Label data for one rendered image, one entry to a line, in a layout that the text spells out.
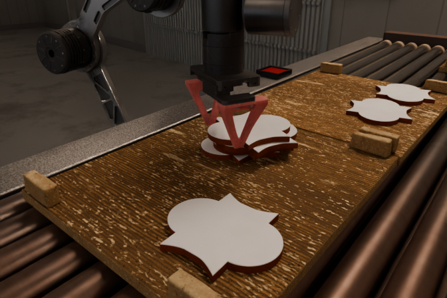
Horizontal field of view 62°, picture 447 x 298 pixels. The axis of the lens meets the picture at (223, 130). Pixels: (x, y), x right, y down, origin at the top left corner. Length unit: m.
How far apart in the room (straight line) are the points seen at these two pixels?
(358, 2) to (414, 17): 0.49
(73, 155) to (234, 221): 0.34
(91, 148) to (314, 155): 0.37
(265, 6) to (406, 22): 3.00
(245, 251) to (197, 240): 0.05
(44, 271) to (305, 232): 0.27
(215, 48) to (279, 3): 0.10
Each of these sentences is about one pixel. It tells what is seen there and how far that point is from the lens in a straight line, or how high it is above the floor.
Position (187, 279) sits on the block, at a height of 0.96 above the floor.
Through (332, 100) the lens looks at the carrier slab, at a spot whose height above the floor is 0.94.
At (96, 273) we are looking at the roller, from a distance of 0.42.
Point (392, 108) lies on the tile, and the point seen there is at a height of 0.95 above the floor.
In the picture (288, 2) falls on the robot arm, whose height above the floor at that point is 1.16.
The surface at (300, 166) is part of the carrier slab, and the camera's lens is 0.55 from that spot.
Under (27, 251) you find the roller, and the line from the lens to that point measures 0.48.
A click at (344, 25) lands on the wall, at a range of 3.66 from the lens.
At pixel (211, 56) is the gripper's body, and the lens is 0.50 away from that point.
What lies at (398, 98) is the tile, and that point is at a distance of 0.88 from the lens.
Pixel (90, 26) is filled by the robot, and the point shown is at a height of 0.98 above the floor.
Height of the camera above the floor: 1.20
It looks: 23 degrees down
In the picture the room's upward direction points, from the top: straight up
